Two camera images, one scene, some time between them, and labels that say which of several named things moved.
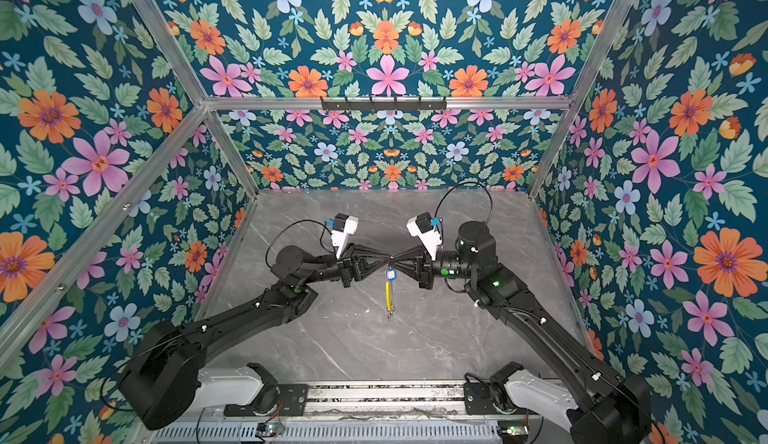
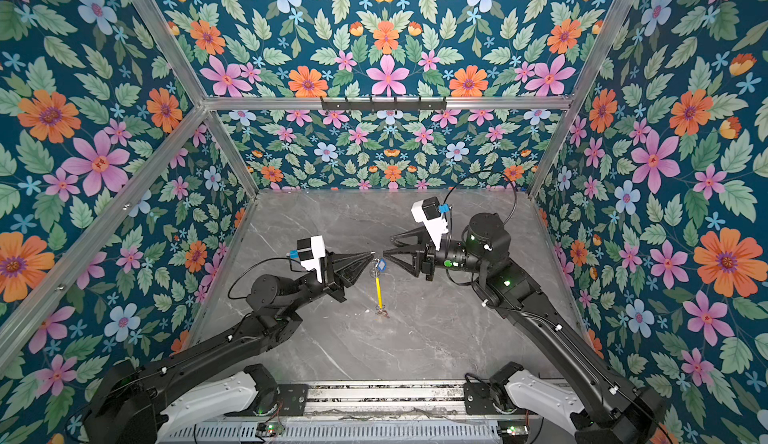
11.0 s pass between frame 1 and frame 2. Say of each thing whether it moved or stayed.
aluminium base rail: stayed
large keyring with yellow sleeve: moved
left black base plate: stayed
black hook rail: stayed
